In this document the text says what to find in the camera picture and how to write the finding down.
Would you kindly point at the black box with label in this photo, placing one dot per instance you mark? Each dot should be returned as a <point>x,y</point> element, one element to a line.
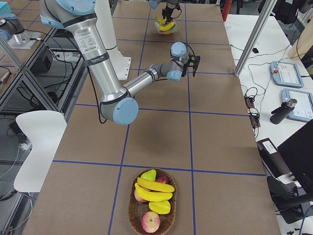
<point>273,159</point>

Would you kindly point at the white chair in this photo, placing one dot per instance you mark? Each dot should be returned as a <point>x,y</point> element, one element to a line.
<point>44,129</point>

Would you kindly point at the dark grey bottle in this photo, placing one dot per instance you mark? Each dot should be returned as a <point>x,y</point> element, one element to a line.
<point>283,111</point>

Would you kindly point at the teach pendant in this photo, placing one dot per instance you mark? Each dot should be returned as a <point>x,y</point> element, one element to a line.
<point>303,110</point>
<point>286,74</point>

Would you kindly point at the teach pendant upper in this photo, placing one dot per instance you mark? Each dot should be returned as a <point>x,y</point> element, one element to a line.
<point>286,74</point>

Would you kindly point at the aluminium frame post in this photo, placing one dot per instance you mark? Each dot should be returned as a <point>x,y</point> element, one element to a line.
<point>258,27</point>

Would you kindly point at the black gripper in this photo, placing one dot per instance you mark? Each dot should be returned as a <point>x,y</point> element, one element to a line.
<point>168,10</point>

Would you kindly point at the teach pendant lower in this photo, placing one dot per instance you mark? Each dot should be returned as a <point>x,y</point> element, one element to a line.
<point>303,110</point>

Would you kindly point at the brown wicker basket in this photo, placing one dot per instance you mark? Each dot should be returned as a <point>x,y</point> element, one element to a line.
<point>136,210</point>

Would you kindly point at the dark red apple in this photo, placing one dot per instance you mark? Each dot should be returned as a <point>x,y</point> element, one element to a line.
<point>162,179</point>

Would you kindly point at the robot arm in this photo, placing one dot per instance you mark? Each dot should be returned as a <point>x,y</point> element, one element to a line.
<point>117,102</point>
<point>155,3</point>

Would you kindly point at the blue tape line lengthwise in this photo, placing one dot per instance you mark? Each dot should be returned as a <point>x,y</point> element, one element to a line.
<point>190,135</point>

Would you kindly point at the yellow banana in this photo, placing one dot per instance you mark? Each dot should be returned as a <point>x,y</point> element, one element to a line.
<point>160,20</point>
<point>152,196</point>
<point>165,27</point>
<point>155,185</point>

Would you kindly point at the blue tape line crosswise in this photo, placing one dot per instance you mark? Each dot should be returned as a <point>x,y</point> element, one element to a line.
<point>178,111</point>

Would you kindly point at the green pear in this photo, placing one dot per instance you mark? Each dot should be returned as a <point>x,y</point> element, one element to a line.
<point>149,175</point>

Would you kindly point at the grey square plate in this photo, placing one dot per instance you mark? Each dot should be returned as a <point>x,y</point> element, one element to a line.
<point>173,30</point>

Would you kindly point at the pink red apple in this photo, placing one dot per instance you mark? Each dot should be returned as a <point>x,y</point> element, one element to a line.
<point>150,222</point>

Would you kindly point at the black monitor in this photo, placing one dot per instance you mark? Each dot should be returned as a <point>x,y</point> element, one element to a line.
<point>297,153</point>

